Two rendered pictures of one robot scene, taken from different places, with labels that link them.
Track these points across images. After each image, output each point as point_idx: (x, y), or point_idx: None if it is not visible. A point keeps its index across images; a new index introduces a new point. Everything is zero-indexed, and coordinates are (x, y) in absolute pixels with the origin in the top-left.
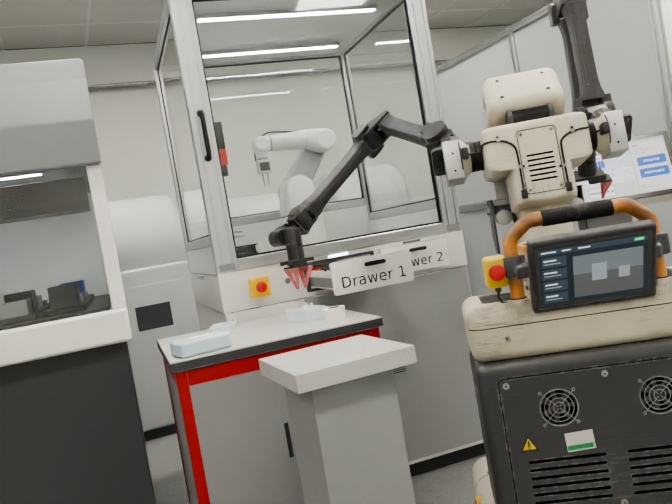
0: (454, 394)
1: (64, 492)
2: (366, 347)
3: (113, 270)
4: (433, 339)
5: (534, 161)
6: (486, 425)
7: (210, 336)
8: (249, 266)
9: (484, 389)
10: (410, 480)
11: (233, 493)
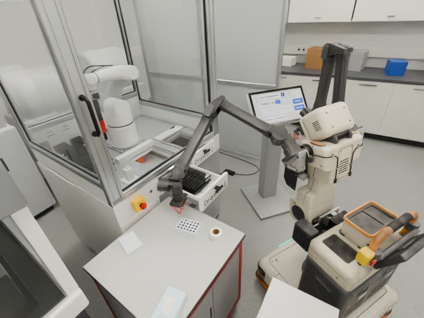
0: (211, 202)
1: None
2: (310, 312)
3: (62, 274)
4: None
5: (341, 164)
6: (337, 308)
7: (179, 305)
8: (130, 194)
9: (344, 300)
10: None
11: None
